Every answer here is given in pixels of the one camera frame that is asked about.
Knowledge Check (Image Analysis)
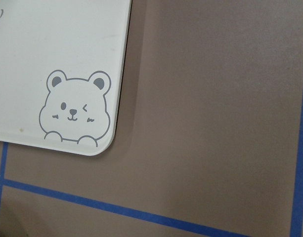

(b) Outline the cream bear tray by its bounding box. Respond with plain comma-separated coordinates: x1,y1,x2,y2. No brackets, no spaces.
0,0,132,156

